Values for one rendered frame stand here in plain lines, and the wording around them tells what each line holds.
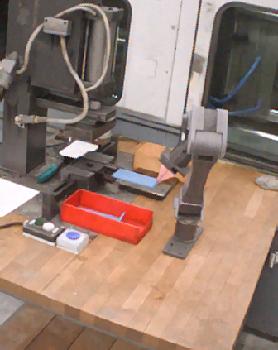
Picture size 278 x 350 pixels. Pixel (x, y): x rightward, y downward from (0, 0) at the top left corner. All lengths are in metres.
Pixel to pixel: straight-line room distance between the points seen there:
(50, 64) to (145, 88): 0.73
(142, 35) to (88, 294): 1.30
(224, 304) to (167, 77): 1.19
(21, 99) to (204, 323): 0.96
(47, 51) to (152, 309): 0.87
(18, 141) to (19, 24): 0.40
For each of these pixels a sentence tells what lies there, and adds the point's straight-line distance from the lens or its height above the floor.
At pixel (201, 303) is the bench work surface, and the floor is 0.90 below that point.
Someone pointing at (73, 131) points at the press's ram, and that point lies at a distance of 1.67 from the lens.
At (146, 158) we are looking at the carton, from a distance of 1.97.
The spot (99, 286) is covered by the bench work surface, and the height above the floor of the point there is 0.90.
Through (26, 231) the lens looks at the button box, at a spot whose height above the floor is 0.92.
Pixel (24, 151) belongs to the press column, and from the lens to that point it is 1.85.
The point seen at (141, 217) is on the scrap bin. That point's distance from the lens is 1.63.
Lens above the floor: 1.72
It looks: 24 degrees down
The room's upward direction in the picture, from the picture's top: 7 degrees clockwise
